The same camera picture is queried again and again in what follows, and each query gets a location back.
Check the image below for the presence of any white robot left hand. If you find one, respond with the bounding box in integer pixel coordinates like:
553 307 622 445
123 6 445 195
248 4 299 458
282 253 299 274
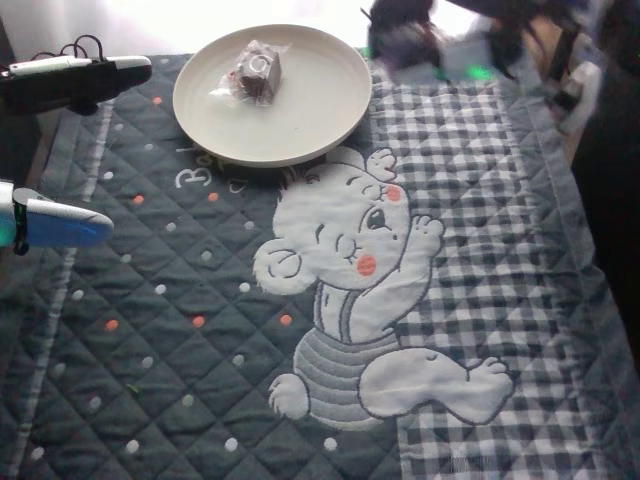
362 0 501 84

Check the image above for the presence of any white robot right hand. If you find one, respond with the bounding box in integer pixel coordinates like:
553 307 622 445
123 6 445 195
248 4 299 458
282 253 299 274
0 54 153 255

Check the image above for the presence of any brown snack packet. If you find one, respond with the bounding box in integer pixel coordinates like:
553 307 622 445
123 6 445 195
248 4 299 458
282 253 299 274
208 38 294 108

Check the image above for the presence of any grey quilt with printed bear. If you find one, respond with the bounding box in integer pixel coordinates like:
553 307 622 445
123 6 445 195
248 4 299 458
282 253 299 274
0 47 640 480

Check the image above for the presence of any cream round plate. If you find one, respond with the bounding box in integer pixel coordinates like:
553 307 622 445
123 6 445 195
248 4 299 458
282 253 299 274
172 23 372 169

